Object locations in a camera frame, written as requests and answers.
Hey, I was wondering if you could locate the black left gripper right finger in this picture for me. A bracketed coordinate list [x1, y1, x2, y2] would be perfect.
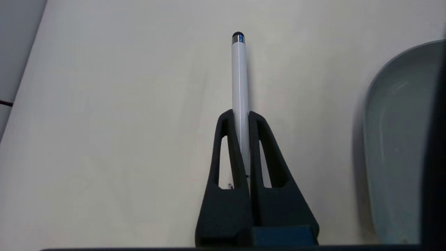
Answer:
[248, 111, 320, 245]

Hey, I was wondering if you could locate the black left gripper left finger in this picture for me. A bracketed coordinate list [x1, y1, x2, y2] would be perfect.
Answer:
[195, 109, 254, 246]

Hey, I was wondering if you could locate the white pen with black tip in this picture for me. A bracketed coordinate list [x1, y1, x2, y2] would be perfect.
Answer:
[231, 32, 252, 179]

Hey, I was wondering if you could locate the grey blue plate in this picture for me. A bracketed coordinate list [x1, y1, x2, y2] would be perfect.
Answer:
[362, 39, 446, 244]

